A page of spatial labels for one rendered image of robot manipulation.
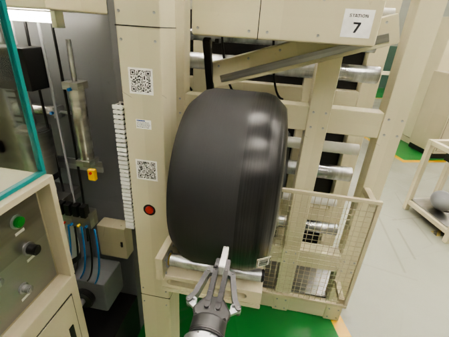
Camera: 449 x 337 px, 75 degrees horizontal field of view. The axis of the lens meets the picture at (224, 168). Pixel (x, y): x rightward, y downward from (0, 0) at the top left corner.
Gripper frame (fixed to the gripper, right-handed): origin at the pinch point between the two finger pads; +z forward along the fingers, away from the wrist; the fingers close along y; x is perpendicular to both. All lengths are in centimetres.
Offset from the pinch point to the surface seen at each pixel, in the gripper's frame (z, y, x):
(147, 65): 30, 29, -40
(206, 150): 13.1, 7.8, -24.7
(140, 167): 25.5, 33.4, -7.6
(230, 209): 5.3, -0.4, -13.1
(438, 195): 208, -179, 112
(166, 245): 17.3, 23.6, 19.4
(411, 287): 106, -127, 128
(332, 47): 70, -26, -41
